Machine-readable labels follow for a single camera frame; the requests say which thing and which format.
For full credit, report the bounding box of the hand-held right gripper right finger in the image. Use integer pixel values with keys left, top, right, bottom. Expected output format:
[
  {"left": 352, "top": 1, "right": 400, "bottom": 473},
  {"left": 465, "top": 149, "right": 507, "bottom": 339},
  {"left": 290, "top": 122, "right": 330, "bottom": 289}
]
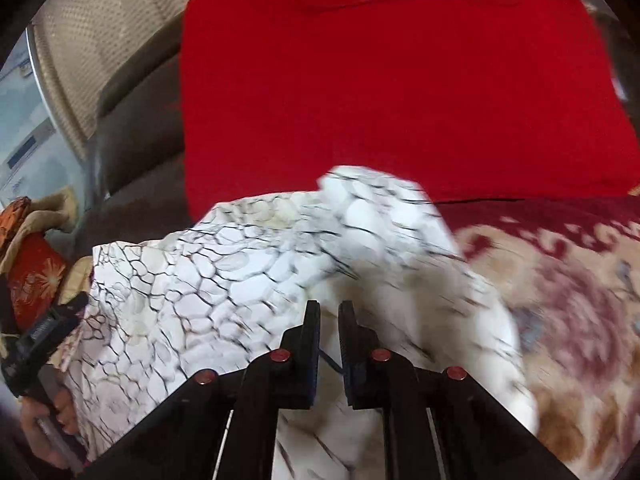
[{"left": 338, "top": 300, "right": 582, "bottom": 480}]

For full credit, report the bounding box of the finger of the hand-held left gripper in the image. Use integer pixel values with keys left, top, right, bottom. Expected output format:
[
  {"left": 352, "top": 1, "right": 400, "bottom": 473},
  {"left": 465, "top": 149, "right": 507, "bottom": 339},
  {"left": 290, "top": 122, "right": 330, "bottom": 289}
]
[{"left": 54, "top": 291, "right": 90, "bottom": 328}]

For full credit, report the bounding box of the white crackle print garment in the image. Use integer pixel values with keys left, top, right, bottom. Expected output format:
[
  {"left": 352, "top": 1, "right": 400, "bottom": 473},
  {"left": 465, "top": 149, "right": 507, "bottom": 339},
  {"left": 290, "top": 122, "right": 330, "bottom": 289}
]
[{"left": 62, "top": 164, "right": 541, "bottom": 480}]

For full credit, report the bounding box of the red blanket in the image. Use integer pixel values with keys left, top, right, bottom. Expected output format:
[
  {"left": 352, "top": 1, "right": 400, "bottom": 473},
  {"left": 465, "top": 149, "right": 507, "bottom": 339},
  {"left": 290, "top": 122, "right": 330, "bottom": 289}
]
[{"left": 181, "top": 0, "right": 640, "bottom": 222}]

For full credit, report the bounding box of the dark brown sofa seat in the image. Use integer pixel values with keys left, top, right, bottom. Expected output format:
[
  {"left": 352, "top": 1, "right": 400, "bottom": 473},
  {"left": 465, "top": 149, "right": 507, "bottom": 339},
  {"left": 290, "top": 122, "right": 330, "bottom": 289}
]
[{"left": 84, "top": 20, "right": 202, "bottom": 262}]

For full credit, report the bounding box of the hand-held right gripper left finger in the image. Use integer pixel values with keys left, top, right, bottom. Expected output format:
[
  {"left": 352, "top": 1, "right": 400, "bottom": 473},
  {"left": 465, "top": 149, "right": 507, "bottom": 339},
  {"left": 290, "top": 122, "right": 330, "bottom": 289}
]
[{"left": 87, "top": 300, "right": 321, "bottom": 480}]

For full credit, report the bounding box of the person's left hand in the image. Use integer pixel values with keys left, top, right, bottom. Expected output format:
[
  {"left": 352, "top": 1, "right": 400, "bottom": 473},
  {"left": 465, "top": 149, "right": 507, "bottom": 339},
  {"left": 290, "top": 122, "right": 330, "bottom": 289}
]
[{"left": 20, "top": 387, "right": 83, "bottom": 468}]

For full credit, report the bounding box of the floral red and beige rug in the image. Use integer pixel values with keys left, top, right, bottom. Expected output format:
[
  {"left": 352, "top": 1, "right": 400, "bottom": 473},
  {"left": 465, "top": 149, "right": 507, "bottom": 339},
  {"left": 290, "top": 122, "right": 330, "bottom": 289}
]
[{"left": 440, "top": 194, "right": 640, "bottom": 480}]

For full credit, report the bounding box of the beige textured sofa cushion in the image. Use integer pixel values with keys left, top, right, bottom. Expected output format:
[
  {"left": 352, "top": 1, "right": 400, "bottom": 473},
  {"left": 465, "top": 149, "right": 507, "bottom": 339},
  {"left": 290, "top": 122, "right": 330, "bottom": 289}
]
[{"left": 29, "top": 0, "right": 201, "bottom": 147}]

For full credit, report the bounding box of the orange patterned cloth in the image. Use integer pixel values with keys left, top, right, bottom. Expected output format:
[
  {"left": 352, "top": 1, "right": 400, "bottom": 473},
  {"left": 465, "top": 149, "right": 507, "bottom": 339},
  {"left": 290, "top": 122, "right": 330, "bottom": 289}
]
[{"left": 0, "top": 197, "right": 32, "bottom": 261}]

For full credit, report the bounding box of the glass window panel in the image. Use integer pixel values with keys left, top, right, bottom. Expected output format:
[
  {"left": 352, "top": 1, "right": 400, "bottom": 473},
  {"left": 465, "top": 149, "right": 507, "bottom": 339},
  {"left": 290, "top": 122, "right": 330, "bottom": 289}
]
[{"left": 0, "top": 29, "right": 90, "bottom": 207}]

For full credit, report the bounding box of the red floral cushion beige trim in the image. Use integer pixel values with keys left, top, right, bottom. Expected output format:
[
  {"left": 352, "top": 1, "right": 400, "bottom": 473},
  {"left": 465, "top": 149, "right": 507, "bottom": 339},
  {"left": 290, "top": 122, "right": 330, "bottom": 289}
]
[{"left": 0, "top": 190, "right": 93, "bottom": 332}]

